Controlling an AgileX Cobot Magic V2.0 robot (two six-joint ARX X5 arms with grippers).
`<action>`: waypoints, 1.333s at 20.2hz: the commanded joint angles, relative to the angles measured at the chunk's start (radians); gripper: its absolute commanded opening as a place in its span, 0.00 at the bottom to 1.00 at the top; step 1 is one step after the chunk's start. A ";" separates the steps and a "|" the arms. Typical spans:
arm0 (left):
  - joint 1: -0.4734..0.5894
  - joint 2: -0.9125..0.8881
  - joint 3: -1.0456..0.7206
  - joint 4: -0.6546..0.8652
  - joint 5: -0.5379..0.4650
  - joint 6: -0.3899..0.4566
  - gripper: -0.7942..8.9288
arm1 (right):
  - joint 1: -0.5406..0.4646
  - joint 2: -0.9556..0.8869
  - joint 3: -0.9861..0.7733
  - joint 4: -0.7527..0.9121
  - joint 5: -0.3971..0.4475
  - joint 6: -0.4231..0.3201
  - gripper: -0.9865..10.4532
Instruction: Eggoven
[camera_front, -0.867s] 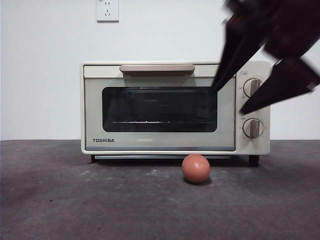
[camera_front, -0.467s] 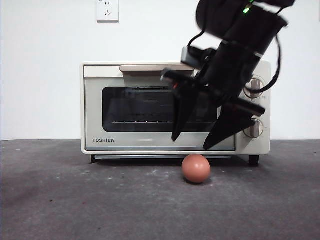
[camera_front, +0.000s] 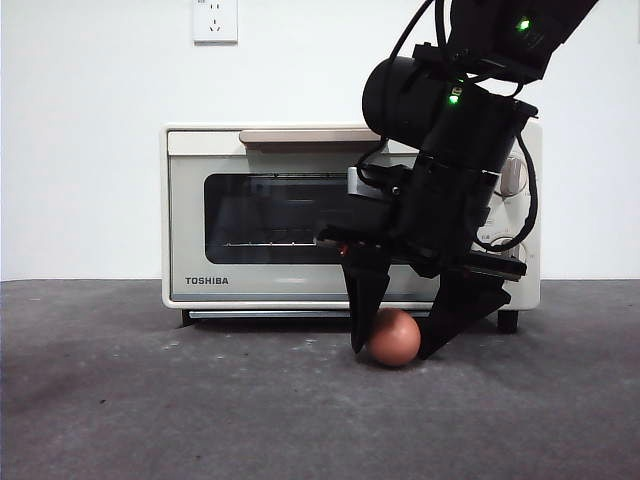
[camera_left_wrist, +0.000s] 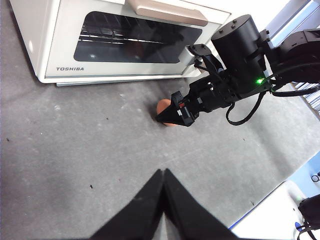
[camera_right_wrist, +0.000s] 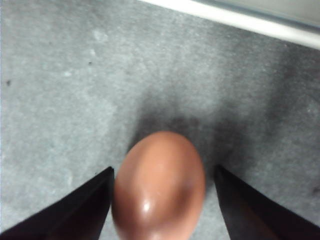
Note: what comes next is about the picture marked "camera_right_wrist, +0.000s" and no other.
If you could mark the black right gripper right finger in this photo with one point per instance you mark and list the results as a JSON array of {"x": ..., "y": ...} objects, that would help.
[{"x": 255, "y": 220}]

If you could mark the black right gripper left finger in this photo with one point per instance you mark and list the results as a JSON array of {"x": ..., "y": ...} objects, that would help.
[{"x": 70, "y": 220}]

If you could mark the brown egg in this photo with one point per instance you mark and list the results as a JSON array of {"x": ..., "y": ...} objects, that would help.
[{"x": 160, "y": 190}]

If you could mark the cream Toshiba toaster oven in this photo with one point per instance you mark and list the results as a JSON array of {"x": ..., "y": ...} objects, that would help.
[{"x": 250, "y": 21}]

